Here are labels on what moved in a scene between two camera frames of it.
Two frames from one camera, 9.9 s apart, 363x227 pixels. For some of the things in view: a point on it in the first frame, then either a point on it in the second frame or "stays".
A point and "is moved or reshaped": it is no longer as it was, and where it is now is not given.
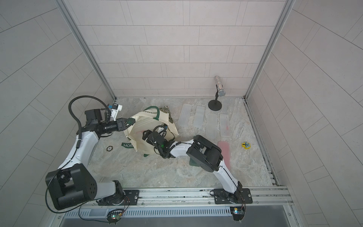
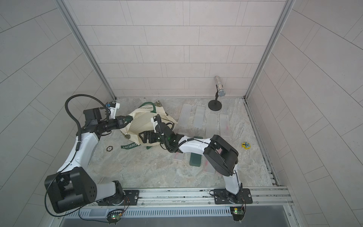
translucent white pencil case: [139, 130] is moved or reshaped
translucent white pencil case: [199, 118] stays
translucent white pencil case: [185, 115] stays
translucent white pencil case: [225, 129] stays
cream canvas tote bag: [148, 120] is moved or reshaped
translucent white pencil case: [211, 125] stays
